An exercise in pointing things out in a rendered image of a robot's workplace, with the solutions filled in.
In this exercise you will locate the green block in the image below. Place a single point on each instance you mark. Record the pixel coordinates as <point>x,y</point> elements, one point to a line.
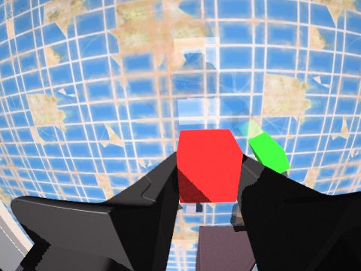
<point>259,141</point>
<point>273,156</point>

